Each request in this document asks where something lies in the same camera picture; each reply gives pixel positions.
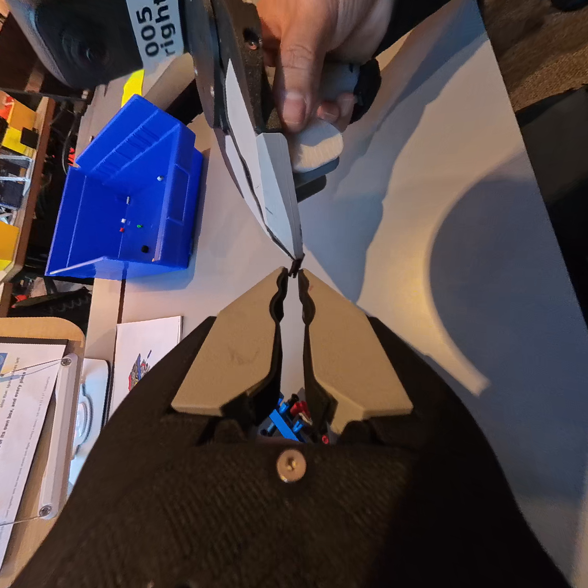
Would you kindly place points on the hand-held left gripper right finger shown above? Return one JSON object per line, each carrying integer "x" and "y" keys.
{"x": 358, "y": 363}

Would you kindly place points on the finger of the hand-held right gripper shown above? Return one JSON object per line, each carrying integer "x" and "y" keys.
{"x": 241, "y": 138}
{"x": 278, "y": 183}

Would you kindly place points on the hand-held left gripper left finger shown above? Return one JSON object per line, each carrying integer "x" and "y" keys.
{"x": 220, "y": 358}

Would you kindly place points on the instruction booklet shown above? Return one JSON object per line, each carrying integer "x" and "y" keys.
{"x": 147, "y": 340}

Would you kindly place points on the black toy pin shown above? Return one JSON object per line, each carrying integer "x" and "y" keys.
{"x": 294, "y": 267}

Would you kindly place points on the toy brick car model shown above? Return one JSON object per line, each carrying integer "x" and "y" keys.
{"x": 287, "y": 420}

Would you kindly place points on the blue storage bin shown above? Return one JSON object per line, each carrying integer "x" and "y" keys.
{"x": 92, "y": 220}

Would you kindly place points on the person's right forearm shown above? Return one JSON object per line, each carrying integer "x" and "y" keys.
{"x": 413, "y": 13}

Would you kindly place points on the grey desk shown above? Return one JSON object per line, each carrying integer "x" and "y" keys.
{"x": 413, "y": 138}

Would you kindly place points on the person's right hand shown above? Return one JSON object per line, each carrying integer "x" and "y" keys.
{"x": 312, "y": 32}

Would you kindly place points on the grey table with beige edge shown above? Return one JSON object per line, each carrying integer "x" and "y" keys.
{"x": 160, "y": 82}

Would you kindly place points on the yellow paper note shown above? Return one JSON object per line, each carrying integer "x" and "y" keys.
{"x": 133, "y": 87}

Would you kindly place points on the wooden document stand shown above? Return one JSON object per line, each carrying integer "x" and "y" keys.
{"x": 64, "y": 436}

